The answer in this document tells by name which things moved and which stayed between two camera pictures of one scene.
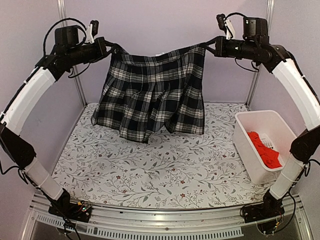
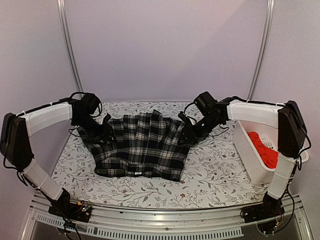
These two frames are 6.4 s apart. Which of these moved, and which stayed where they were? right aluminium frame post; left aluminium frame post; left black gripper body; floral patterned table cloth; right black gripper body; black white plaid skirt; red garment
Moved: right black gripper body; left black gripper body; black white plaid skirt
Stayed: right aluminium frame post; floral patterned table cloth; red garment; left aluminium frame post
